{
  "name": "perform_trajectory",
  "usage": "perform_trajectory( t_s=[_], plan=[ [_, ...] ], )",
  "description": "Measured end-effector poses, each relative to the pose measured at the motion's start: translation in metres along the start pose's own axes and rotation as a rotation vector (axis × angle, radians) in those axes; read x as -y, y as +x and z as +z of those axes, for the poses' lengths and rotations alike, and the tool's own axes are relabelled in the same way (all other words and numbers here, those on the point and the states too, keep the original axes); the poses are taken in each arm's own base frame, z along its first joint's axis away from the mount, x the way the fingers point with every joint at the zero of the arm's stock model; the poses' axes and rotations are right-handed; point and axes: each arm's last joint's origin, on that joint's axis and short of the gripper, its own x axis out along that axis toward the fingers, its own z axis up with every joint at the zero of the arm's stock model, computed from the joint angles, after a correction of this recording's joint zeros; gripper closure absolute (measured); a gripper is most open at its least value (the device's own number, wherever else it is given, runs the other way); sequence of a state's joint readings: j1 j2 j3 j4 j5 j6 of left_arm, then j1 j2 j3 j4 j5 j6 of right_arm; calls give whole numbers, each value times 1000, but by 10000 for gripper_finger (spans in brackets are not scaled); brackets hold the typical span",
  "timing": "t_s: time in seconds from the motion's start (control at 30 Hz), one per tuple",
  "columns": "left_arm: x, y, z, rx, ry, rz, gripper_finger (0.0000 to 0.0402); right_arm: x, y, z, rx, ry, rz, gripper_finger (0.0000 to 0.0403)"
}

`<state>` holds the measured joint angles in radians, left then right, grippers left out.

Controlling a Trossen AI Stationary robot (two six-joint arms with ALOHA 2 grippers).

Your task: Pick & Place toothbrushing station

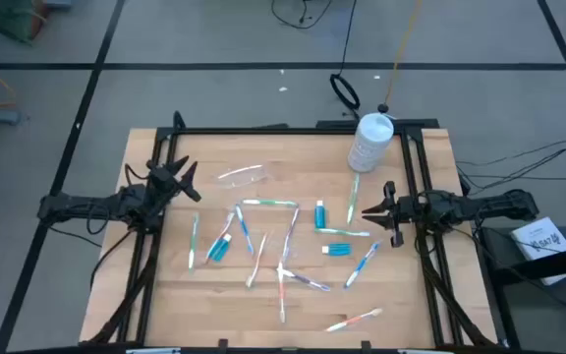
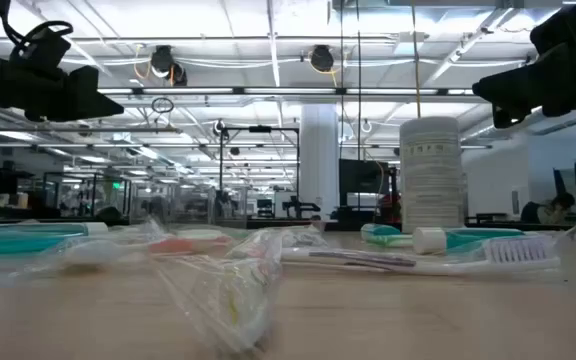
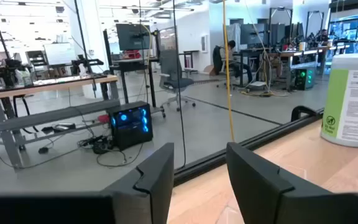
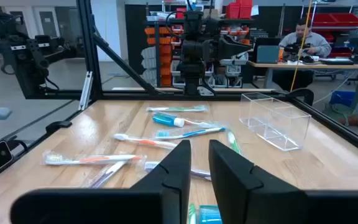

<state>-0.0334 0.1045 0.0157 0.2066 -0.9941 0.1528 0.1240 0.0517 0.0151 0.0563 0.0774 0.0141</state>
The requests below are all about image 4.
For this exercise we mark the metal rack with red bins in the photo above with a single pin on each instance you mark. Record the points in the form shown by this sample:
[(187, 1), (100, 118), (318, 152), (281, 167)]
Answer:
[(337, 20)]

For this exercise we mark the black background robot arm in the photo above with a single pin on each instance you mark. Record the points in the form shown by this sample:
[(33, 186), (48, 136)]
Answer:
[(26, 59)]

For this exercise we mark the wooden desk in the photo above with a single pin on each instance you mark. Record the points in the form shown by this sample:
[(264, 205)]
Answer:
[(337, 66)]

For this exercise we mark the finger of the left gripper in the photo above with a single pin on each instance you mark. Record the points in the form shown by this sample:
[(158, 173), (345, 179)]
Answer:
[(236, 48)]

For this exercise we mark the stacked red storage bins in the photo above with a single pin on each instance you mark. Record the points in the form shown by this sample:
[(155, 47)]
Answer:
[(239, 9)]

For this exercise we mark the black edge clamp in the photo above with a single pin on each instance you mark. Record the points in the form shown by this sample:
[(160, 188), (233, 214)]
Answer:
[(57, 126)]

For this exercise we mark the person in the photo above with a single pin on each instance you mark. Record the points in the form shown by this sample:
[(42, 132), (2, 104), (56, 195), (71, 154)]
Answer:
[(317, 42)]

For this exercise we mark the clear acrylic organizer box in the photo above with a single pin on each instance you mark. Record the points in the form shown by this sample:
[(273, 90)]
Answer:
[(278, 124)]

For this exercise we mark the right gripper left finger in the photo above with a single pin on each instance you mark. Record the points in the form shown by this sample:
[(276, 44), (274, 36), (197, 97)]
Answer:
[(179, 174)]

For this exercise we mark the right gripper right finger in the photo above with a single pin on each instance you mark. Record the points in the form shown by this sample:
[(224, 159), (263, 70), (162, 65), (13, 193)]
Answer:
[(244, 193)]

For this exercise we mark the black device on desk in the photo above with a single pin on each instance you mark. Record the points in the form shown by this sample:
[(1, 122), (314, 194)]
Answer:
[(295, 48)]

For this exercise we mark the white metal bracket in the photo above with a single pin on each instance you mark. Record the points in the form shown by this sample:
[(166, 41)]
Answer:
[(85, 90)]

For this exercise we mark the dark laptop with teal back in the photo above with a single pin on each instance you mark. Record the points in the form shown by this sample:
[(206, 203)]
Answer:
[(267, 53)]

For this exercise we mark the purple white toothbrush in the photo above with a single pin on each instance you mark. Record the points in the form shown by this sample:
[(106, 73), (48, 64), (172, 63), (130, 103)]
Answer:
[(107, 174)]

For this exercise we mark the black aluminium table frame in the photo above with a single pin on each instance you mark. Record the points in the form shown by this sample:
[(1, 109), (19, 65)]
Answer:
[(89, 46)]

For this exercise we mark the blue white toothbrush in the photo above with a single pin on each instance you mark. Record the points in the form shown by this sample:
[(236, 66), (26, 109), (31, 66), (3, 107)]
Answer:
[(194, 133)]

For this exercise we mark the green white toothbrush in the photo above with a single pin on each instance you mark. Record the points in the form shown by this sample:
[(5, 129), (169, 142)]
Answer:
[(192, 214), (179, 109), (232, 141)]

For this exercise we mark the orange white toothbrush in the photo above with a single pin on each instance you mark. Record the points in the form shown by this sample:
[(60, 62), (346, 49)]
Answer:
[(148, 142), (92, 159)]

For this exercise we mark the pink white toothbrush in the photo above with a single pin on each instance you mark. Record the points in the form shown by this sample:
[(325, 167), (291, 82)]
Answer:
[(197, 123)]

